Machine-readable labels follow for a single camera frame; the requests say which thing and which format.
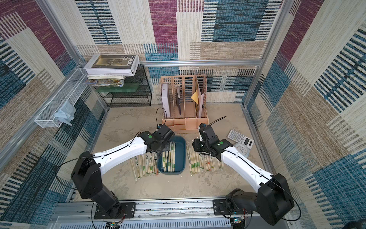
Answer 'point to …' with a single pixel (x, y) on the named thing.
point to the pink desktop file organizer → (184, 102)
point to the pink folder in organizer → (200, 101)
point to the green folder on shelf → (125, 88)
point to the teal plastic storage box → (180, 157)
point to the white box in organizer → (165, 98)
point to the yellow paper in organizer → (194, 97)
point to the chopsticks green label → (212, 165)
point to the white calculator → (238, 137)
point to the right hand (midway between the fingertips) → (194, 142)
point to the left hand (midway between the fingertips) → (165, 145)
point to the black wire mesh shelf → (142, 97)
